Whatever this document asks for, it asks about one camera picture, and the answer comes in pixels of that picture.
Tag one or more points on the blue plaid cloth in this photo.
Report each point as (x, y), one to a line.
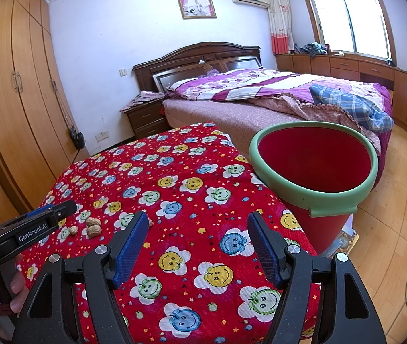
(350, 104)

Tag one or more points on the wall light switch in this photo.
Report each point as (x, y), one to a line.
(123, 72)

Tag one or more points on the pink ruffled blanket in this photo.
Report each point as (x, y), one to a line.
(296, 107)

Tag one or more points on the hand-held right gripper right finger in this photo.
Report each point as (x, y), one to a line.
(264, 251)

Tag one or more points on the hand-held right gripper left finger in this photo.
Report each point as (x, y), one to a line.
(131, 247)

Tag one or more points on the purple patchwork quilt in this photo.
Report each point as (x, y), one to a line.
(242, 82)

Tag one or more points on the red flower-print blanket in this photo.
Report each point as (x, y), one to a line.
(196, 229)

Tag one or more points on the white wall socket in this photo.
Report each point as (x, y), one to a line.
(102, 136)

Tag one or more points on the black hanging bag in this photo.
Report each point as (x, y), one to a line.
(76, 138)

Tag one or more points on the pink clothes pile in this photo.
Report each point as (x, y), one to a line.
(142, 98)

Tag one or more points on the red bin with green rim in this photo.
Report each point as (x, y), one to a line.
(314, 157)

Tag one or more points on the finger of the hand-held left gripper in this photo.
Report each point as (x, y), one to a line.
(40, 212)
(28, 234)

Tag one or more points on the dark wooden headboard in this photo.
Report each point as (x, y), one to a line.
(196, 53)

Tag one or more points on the wooden wardrobe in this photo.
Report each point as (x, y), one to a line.
(20, 96)

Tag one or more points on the patterned plastic bag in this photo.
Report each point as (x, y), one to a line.
(346, 242)

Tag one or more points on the framed wedding photo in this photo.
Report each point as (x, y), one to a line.
(195, 1)

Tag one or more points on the blue-grey clothes pile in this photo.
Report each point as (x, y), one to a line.
(312, 48)

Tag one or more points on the wooden framed window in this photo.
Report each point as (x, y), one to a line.
(346, 18)

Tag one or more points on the wooden window cabinet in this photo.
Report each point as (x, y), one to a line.
(368, 68)

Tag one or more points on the bed with pink cover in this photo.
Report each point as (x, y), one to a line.
(207, 114)

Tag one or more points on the person's left hand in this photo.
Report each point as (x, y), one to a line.
(17, 286)

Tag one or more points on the white and red curtain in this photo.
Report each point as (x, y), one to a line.
(280, 18)

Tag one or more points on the dark wooden nightstand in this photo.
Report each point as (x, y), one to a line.
(146, 118)

